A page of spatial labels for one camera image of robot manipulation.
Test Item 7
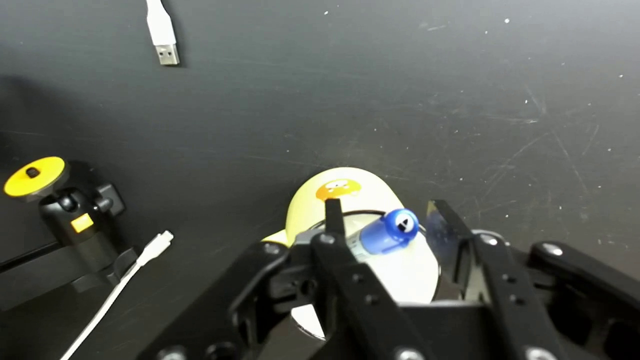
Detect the white USB cable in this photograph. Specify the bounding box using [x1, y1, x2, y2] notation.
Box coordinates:
[143, 0, 181, 68]

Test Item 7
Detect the white mug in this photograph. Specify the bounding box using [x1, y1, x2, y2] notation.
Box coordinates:
[260, 163, 444, 341]

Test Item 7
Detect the blue marker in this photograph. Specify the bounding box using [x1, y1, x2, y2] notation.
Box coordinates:
[296, 205, 422, 259]

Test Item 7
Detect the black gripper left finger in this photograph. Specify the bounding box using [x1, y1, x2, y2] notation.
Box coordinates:
[308, 195, 430, 360]

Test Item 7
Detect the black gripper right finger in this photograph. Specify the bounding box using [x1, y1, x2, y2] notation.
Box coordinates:
[430, 197, 565, 360]

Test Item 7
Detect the white thin cable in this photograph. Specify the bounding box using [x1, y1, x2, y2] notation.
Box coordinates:
[58, 227, 177, 360]

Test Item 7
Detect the black tripod yellow knob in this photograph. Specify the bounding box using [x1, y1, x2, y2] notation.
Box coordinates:
[0, 153, 138, 285]

